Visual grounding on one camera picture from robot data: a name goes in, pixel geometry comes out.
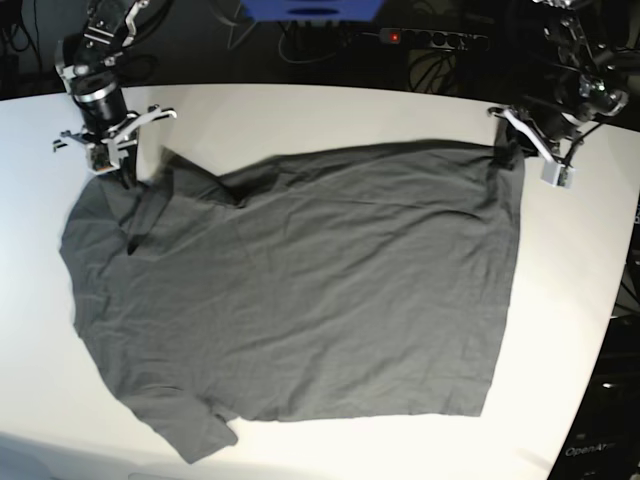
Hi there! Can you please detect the black power strip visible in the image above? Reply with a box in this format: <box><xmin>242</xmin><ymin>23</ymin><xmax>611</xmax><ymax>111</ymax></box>
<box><xmin>375</xmin><ymin>28</ymin><xmax>491</xmax><ymax>52</ymax></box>

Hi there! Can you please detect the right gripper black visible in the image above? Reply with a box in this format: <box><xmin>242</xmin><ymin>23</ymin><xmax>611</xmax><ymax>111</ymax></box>
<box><xmin>73</xmin><ymin>87</ymin><xmax>138</xmax><ymax>189</ymax></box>

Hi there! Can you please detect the black box with lettering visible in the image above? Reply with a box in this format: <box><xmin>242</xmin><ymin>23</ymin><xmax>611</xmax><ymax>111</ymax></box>
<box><xmin>549</xmin><ymin>315</ymin><xmax>639</xmax><ymax>479</ymax></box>

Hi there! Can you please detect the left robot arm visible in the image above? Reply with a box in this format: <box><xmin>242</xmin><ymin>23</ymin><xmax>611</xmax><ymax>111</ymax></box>
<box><xmin>488</xmin><ymin>1</ymin><xmax>631</xmax><ymax>186</ymax></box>

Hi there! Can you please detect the grey T-shirt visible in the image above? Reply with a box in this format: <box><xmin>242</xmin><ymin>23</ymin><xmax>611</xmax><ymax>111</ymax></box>
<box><xmin>60</xmin><ymin>140</ymin><xmax>524</xmax><ymax>463</ymax></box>

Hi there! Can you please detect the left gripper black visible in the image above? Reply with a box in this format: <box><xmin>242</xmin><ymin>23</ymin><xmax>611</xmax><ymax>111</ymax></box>
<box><xmin>492</xmin><ymin>102</ymin><xmax>588</xmax><ymax>170</ymax></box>

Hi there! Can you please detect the blue plastic bin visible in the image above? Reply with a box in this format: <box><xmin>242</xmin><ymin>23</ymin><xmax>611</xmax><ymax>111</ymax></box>
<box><xmin>241</xmin><ymin>0</ymin><xmax>384</xmax><ymax>22</ymax></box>

